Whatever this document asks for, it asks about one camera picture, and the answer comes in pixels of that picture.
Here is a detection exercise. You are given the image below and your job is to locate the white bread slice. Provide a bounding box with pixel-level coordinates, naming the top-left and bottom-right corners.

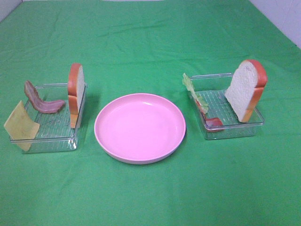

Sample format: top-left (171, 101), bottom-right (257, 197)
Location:
top-left (225, 59), bottom-right (268, 122)

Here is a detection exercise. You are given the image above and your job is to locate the green lettuce leaf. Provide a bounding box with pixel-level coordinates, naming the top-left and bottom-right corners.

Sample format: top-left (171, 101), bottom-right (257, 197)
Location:
top-left (182, 73), bottom-right (209, 114)

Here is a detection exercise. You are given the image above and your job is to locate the pink round plate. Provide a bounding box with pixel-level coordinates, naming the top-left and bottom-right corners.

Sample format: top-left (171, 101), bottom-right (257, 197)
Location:
top-left (94, 93), bottom-right (186, 164)

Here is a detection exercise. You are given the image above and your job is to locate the bread slice left tray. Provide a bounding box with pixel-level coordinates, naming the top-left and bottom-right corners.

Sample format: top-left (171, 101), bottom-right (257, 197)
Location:
top-left (67, 63), bottom-right (85, 129)

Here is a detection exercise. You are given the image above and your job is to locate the green tablecloth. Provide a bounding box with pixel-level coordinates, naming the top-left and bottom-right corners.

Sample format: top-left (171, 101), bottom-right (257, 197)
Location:
top-left (0, 0), bottom-right (301, 226)

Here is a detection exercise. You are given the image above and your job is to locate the clear left plastic tray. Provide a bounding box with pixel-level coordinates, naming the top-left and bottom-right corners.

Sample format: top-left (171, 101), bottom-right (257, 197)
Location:
top-left (22, 83), bottom-right (87, 153)

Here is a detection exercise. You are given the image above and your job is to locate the brown bacon strip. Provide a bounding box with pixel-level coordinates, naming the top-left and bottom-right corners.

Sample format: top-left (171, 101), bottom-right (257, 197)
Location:
top-left (24, 80), bottom-right (65, 114)

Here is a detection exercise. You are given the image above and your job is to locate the yellow cheese slice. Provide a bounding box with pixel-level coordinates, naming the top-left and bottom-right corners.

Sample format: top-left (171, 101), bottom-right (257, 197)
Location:
top-left (4, 100), bottom-right (40, 152)

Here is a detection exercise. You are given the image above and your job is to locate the clear plastic tray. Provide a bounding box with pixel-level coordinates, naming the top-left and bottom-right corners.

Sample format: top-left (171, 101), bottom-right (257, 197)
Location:
top-left (188, 73), bottom-right (264, 140)
top-left (22, 83), bottom-right (87, 153)

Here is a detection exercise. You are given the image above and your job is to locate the red ham strip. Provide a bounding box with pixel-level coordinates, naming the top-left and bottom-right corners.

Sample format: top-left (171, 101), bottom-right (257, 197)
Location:
top-left (195, 99), bottom-right (223, 133)

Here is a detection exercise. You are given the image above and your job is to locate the clear right plastic tray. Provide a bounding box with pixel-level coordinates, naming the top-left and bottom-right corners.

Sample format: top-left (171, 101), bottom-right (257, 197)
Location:
top-left (188, 73), bottom-right (264, 140)

